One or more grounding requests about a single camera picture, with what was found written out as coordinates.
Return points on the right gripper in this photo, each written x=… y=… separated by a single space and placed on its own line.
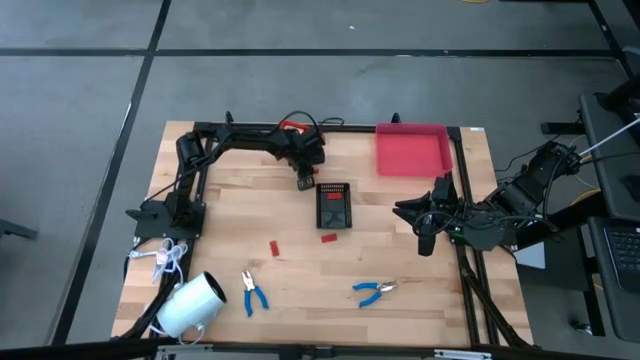
x=447 y=212

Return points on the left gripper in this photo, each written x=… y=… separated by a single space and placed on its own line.
x=307 y=150

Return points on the red eraser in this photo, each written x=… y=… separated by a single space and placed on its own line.
x=274 y=248
x=335 y=196
x=329 y=238

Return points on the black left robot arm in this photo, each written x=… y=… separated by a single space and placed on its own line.
x=240 y=137

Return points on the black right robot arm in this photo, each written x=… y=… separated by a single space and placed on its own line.
x=520 y=195

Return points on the black plastic basket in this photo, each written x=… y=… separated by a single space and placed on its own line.
x=334 y=220

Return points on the pink plastic tray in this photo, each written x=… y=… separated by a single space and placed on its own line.
x=412 y=150

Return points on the dark side desk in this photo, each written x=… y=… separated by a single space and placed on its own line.
x=612 y=200

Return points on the white rod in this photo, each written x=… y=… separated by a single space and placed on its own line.
x=610 y=136

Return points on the black laptop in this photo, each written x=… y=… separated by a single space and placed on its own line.
x=625 y=250

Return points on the black stand foot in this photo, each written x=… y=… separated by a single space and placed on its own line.
x=15 y=230

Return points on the black aluminium table frame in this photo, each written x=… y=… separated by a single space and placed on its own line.
x=350 y=128

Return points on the white cylindrical camera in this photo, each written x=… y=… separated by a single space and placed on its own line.
x=190 y=305

